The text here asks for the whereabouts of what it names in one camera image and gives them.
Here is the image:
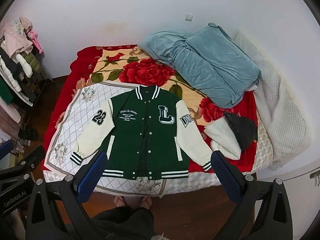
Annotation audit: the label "person's foot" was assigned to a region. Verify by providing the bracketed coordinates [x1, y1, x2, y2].
[139, 197, 152, 210]
[114, 196, 127, 207]

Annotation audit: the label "blue velvet quilt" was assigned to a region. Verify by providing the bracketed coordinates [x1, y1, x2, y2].
[138, 23, 261, 108]

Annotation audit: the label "person's right foot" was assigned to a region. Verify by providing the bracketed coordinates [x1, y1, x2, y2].
[139, 197, 152, 210]

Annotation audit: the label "person's black trousers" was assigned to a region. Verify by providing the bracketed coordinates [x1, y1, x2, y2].
[92, 206, 156, 239]

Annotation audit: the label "pile of folded clothes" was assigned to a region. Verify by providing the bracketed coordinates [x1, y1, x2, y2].
[0, 16, 48, 140]

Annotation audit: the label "red floral blanket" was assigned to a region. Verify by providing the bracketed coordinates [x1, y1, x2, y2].
[41, 44, 259, 174]

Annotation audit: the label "green white varsity jacket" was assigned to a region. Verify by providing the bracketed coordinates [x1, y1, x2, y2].
[71, 85, 212, 180]

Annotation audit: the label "black garment on bed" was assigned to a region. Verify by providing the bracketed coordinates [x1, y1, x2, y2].
[223, 111, 258, 152]

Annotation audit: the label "white diamond pattern sheet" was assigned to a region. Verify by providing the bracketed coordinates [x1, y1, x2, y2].
[43, 81, 167, 197]

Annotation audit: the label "person's left foot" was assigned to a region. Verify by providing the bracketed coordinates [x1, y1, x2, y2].
[114, 196, 127, 207]

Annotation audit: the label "white cabinet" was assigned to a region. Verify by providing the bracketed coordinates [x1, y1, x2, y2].
[257, 159, 319, 239]

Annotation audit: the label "white wall socket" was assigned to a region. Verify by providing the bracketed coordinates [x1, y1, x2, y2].
[185, 14, 193, 21]

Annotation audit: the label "white fleece garment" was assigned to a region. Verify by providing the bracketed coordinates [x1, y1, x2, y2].
[204, 117, 241, 160]

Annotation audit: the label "white waffle blanket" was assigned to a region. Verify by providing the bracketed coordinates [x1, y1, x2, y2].
[234, 32, 312, 171]

